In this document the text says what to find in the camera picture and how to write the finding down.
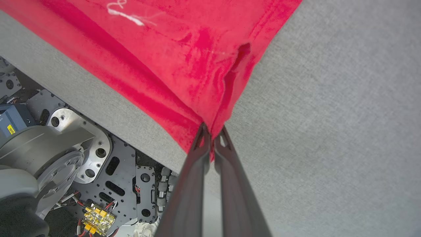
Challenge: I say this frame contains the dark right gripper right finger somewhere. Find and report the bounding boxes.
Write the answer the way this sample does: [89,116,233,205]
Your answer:
[213,125,273,237]

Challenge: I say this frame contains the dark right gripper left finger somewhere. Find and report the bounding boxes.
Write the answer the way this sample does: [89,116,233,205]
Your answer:
[155,122,211,237]

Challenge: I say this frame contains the black roller wheel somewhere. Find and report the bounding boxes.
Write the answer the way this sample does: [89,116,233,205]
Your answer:
[156,166,181,216]

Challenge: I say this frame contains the blue box yellow label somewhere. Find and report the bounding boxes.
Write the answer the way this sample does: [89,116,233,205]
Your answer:
[0,103,37,139]

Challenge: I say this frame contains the yellow connector block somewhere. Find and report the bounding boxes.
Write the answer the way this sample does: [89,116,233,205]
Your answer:
[80,203,116,236]

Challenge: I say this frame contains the grey robot waist joint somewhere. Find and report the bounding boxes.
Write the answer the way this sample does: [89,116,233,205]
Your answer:
[0,125,96,237]

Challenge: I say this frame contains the silver aluminium plate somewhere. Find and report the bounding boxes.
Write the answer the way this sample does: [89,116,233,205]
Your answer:
[46,107,113,185]

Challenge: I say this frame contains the red white sports jersey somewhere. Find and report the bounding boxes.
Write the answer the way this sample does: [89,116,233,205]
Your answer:
[0,0,303,162]

